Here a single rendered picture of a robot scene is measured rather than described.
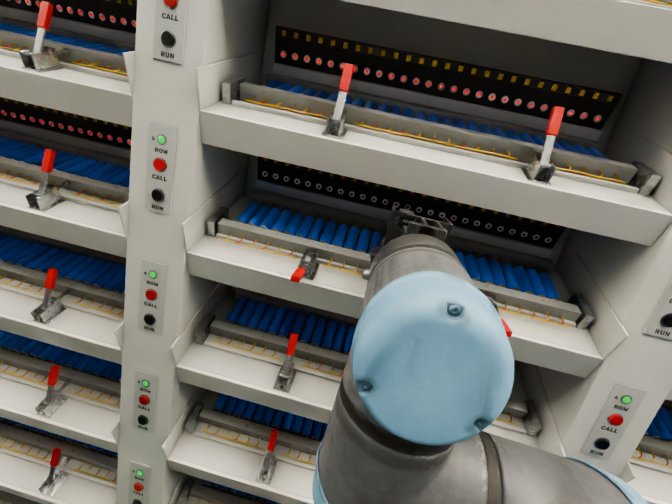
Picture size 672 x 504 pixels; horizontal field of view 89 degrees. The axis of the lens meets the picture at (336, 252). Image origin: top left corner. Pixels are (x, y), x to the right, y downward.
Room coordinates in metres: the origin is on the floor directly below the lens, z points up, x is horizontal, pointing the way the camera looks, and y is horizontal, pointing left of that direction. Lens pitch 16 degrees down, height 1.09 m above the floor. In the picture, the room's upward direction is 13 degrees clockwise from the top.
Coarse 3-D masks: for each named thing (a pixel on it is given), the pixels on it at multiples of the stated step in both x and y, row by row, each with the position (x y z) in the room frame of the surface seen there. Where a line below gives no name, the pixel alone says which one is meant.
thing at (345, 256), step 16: (224, 224) 0.51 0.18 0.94; (240, 224) 0.52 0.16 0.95; (224, 240) 0.50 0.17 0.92; (240, 240) 0.50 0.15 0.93; (256, 240) 0.51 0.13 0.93; (272, 240) 0.51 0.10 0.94; (288, 240) 0.50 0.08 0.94; (304, 240) 0.51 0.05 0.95; (288, 256) 0.49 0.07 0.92; (320, 256) 0.50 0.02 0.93; (336, 256) 0.50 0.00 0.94; (352, 256) 0.50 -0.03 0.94; (368, 256) 0.50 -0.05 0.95; (352, 272) 0.48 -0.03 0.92; (480, 288) 0.48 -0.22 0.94; (496, 288) 0.49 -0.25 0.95; (512, 304) 0.48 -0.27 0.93; (528, 304) 0.48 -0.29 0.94; (544, 304) 0.47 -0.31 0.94; (560, 304) 0.48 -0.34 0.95; (544, 320) 0.46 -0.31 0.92
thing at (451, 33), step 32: (288, 0) 0.67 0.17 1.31; (320, 0) 0.66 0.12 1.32; (320, 32) 0.66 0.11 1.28; (352, 32) 0.66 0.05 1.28; (384, 32) 0.65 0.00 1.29; (416, 32) 0.65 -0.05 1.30; (448, 32) 0.65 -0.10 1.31; (480, 32) 0.64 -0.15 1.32; (480, 64) 0.64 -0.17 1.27; (512, 64) 0.64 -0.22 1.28; (544, 64) 0.63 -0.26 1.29; (576, 64) 0.63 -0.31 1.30; (608, 64) 0.63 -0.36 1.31; (608, 128) 0.62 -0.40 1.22; (256, 160) 0.67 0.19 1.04
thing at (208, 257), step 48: (240, 192) 0.64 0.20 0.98; (288, 192) 0.63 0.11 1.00; (192, 240) 0.48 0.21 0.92; (480, 240) 0.60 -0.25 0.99; (288, 288) 0.46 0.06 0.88; (336, 288) 0.46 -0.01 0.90; (576, 288) 0.53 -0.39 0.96; (528, 336) 0.44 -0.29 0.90; (576, 336) 0.46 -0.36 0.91; (624, 336) 0.41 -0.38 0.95
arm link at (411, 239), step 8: (392, 240) 0.32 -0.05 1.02; (400, 240) 0.31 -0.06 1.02; (408, 240) 0.30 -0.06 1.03; (416, 240) 0.29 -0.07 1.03; (424, 240) 0.29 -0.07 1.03; (432, 240) 0.30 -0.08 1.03; (440, 240) 0.32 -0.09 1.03; (384, 248) 0.31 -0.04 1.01; (392, 248) 0.29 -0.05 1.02; (440, 248) 0.28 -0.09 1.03; (448, 248) 0.30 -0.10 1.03; (376, 256) 0.32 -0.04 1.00; (456, 256) 0.29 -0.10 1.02; (368, 272) 0.30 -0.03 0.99
